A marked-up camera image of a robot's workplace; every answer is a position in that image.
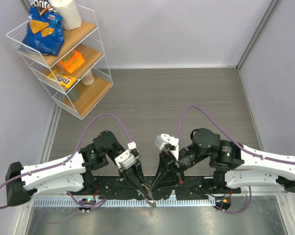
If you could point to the blue Doritos chip bag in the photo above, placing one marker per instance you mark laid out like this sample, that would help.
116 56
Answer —
44 28

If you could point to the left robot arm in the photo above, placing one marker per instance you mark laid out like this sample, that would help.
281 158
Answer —
74 172

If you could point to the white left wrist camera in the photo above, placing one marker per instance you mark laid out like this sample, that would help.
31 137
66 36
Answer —
127 158

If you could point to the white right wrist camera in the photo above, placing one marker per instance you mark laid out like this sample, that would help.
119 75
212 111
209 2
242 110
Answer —
165 142

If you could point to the white slotted cable duct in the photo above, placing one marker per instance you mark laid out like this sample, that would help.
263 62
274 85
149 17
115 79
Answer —
170 202

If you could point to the beige paper cup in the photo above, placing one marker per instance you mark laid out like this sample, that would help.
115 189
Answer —
88 78

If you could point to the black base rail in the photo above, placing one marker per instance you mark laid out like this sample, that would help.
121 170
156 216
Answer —
194 187

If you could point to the paper towel roll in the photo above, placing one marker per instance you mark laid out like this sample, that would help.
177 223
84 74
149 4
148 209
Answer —
67 9

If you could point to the white wire shelf rack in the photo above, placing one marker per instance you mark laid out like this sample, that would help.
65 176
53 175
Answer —
79 76

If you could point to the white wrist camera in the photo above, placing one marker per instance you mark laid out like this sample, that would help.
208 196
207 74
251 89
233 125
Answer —
127 158
165 142

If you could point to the orange Reeses candy bag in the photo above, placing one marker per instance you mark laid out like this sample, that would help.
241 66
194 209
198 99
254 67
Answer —
72 61

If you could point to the yellow M&Ms candy bag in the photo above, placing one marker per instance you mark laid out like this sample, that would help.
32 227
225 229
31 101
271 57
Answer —
65 80

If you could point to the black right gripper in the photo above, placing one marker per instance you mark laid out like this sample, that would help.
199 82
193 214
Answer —
168 172

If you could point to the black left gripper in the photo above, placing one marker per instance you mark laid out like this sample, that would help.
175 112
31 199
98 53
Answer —
135 174

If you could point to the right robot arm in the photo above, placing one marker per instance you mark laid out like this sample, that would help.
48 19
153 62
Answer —
235 165

